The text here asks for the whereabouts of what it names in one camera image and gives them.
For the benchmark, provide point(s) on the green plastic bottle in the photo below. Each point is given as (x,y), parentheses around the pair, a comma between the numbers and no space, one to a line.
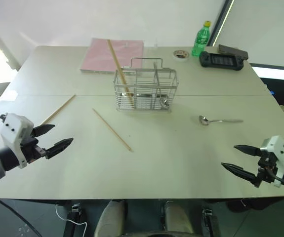
(200,40)

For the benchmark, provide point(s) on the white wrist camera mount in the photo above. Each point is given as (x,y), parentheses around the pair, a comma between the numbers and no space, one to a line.
(278,148)
(14,128)

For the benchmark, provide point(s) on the dark rectangular box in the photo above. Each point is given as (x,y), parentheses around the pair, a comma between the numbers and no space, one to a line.
(233,50)

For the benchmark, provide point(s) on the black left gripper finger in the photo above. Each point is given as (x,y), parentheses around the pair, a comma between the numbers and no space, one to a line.
(44,129)
(59,147)

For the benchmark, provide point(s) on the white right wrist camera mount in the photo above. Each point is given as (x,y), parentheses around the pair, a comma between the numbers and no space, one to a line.
(278,148)

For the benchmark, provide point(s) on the black handheld game console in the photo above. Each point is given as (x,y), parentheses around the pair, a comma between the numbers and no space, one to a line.
(222,60)

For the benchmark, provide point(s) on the pink placemat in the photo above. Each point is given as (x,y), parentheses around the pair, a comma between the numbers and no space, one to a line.
(107,55)

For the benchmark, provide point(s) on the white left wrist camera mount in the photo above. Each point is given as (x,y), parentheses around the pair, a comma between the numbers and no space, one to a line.
(14,128)

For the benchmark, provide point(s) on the metal spoon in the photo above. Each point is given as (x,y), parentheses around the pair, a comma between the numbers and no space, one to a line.
(203,120)
(165,103)

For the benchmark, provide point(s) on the white tape roll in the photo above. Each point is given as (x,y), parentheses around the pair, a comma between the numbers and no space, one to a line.
(180,54)

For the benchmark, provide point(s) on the black shoe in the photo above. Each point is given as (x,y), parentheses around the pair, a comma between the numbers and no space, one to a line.
(243,205)

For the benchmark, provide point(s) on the black window frame strip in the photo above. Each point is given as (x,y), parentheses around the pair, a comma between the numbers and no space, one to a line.
(222,22)

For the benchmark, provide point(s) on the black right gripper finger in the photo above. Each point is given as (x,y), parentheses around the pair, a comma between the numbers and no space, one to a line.
(250,150)
(241,172)

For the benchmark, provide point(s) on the wooden chopstick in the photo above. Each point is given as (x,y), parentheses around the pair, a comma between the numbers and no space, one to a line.
(112,129)
(57,109)
(115,65)
(118,64)

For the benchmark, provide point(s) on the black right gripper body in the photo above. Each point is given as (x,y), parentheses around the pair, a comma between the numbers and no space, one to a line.
(266,170)

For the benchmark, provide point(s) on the black stand leg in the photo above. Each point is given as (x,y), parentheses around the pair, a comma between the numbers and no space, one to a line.
(211,222)
(71,221)

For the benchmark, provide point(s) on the beige rounded robot leg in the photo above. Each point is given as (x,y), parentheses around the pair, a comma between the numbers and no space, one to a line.
(177,219)
(109,219)

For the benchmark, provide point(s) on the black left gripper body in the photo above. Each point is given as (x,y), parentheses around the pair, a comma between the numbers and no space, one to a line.
(31,148)

